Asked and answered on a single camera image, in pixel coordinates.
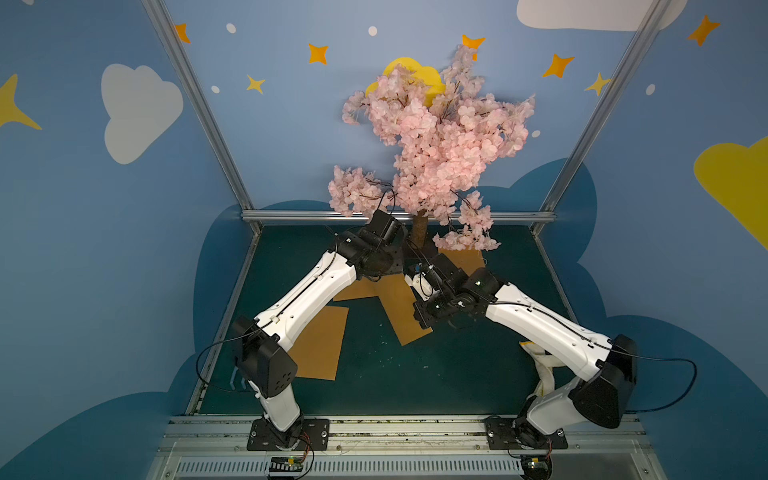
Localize pink cherry blossom tree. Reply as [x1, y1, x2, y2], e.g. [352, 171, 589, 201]
[328, 46, 535, 251]

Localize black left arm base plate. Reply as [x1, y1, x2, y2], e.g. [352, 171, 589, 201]
[246, 417, 330, 451]

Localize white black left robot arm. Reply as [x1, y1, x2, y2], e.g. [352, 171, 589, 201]
[231, 210, 406, 448]

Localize brown kraft file bag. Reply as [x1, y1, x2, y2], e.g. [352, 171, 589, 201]
[439, 249, 486, 276]

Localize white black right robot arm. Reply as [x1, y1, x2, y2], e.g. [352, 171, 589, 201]
[405, 254, 637, 446]

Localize brown kraft envelope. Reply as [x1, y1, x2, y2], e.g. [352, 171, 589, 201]
[289, 306, 349, 381]
[374, 274, 432, 346]
[333, 278, 378, 302]

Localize aluminium back rail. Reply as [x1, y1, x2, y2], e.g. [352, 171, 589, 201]
[241, 209, 556, 226]

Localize left circuit board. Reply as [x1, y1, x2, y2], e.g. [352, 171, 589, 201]
[267, 456, 304, 477]

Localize white yellow cloth strip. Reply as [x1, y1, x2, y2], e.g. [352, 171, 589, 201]
[519, 341, 564, 397]

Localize dark metal tree base plate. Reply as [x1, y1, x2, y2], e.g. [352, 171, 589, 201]
[403, 233, 439, 261]

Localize aluminium corner post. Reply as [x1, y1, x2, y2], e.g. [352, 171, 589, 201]
[141, 0, 262, 236]
[531, 0, 672, 238]

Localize aluminium right corner post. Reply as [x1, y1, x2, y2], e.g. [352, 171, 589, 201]
[531, 0, 672, 238]

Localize aluminium left corner post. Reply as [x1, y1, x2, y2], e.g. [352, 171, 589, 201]
[141, 0, 262, 236]

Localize circuit board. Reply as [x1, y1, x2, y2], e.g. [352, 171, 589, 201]
[520, 456, 553, 480]
[267, 456, 304, 477]

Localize right circuit board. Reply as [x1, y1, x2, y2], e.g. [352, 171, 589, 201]
[520, 456, 553, 480]

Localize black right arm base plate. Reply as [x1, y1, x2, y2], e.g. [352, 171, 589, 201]
[483, 415, 568, 451]

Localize aluminium front rail frame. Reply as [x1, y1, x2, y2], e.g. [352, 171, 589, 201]
[147, 415, 666, 479]

